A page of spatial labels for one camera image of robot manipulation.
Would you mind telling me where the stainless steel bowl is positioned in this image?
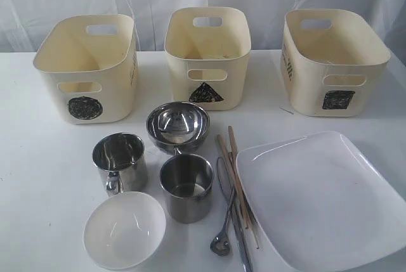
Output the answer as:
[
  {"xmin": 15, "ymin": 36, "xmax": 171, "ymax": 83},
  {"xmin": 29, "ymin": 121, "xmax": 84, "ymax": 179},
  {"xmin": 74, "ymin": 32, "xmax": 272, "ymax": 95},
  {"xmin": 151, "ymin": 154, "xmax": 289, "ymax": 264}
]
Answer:
[{"xmin": 146, "ymin": 101, "xmax": 211, "ymax": 155}]

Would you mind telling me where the white ceramic bowl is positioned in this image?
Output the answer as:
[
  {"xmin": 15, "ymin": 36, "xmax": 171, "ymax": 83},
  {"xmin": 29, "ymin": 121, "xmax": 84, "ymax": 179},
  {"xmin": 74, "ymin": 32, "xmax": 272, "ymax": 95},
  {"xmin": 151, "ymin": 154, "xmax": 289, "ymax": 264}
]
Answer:
[{"xmin": 82, "ymin": 191, "xmax": 167, "ymax": 271}]

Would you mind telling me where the white square plate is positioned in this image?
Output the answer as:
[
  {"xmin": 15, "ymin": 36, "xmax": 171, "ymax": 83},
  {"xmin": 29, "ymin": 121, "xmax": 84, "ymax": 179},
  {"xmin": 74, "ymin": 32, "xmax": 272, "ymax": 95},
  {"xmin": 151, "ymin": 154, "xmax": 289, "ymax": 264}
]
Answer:
[{"xmin": 236, "ymin": 131, "xmax": 405, "ymax": 271}]

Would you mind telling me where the cream bin with triangle mark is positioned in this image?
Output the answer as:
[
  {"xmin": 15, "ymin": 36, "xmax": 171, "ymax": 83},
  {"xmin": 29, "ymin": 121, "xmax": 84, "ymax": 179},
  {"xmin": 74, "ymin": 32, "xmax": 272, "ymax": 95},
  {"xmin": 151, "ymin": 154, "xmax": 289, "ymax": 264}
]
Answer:
[{"xmin": 164, "ymin": 6, "xmax": 251, "ymax": 111}]

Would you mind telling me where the long steel spoon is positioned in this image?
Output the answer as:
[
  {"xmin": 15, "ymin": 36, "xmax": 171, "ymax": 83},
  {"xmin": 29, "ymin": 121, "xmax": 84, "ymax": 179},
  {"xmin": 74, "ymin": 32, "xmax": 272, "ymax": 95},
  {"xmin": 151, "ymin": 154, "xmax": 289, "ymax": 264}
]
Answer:
[{"xmin": 210, "ymin": 187, "xmax": 235, "ymax": 257}]

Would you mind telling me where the cream bin with circle mark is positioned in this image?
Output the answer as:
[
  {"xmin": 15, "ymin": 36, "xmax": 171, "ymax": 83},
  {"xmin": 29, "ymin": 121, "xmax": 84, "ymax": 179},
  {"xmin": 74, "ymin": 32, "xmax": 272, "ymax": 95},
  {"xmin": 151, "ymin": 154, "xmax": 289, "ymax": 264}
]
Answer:
[{"xmin": 33, "ymin": 14, "xmax": 138, "ymax": 124}]

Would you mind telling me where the cream bin with square mark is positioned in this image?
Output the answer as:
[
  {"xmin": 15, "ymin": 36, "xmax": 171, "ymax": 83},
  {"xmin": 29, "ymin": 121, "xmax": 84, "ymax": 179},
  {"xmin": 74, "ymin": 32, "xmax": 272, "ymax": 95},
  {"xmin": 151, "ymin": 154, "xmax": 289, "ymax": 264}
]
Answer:
[{"xmin": 280, "ymin": 9, "xmax": 391, "ymax": 117}]

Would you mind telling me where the steel table knife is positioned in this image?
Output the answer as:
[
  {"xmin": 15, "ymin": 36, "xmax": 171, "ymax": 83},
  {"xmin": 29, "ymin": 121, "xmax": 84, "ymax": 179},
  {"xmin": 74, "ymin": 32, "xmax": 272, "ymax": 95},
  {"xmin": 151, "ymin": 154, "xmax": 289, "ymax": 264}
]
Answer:
[{"xmin": 216, "ymin": 157, "xmax": 252, "ymax": 271}]

